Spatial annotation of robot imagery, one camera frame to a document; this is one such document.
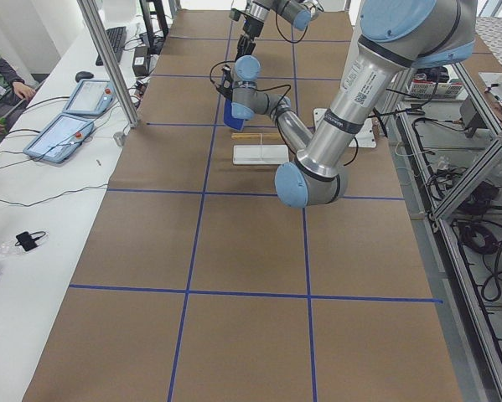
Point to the black computer mouse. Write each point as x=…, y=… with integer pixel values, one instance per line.
x=83, y=75

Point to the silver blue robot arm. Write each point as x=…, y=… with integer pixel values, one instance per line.
x=298, y=13
x=395, y=36

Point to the black box under frame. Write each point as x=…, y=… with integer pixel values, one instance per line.
x=471, y=118

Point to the blue towel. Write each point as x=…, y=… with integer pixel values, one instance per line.
x=234, y=114

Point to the aluminium frame post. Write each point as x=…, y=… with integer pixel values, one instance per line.
x=101, y=41

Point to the black keyboard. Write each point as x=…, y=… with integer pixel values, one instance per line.
x=117, y=38

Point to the black power brick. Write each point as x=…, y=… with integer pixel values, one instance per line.
x=141, y=61

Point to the blue teach pendant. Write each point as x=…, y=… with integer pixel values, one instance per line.
x=90, y=98
x=59, y=139

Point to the lower blue teach pendant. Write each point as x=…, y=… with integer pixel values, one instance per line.
x=59, y=139

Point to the white basket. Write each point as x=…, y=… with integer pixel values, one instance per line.
x=425, y=90

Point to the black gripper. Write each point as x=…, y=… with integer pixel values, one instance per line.
x=232, y=110
x=250, y=25

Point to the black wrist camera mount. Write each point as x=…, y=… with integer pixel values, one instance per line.
x=211, y=77

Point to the small black adapter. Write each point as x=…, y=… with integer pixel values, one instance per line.
x=26, y=241

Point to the upper blue teach pendant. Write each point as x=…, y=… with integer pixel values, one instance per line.
x=90, y=98

